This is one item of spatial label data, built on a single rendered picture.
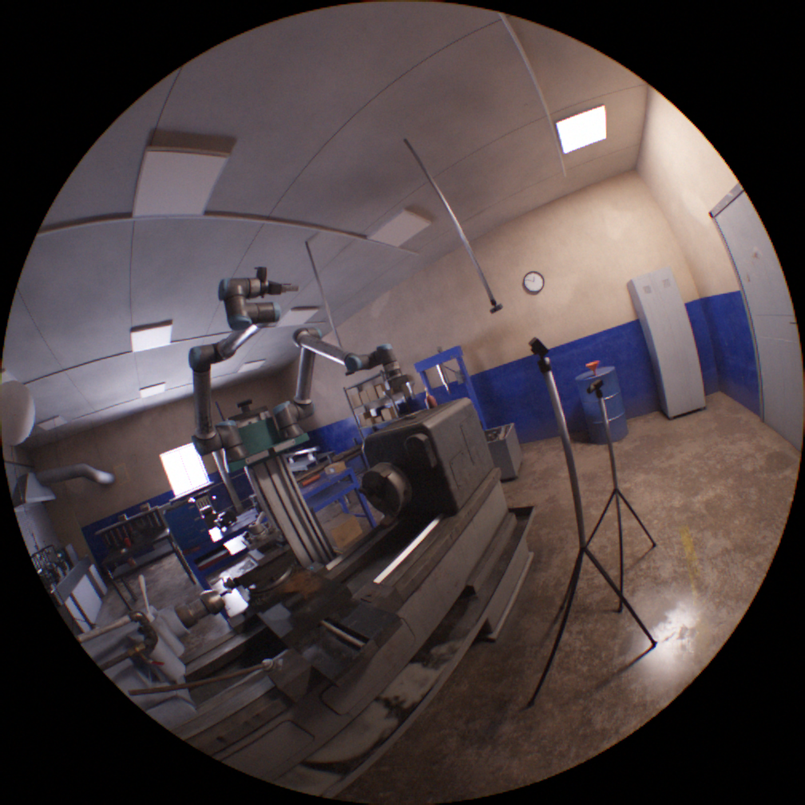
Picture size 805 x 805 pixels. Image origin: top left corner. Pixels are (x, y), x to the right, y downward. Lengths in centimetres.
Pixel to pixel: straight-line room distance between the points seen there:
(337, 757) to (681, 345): 447
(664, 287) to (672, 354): 81
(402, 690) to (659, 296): 418
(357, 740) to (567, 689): 93
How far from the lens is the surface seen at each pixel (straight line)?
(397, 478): 130
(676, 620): 184
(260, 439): 219
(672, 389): 409
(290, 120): 219
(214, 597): 106
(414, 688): 134
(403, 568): 122
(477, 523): 162
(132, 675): 114
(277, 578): 134
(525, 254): 453
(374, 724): 132
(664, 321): 398
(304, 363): 209
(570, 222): 460
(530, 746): 155
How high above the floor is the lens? 152
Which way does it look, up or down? 2 degrees down
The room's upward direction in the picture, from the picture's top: 20 degrees counter-clockwise
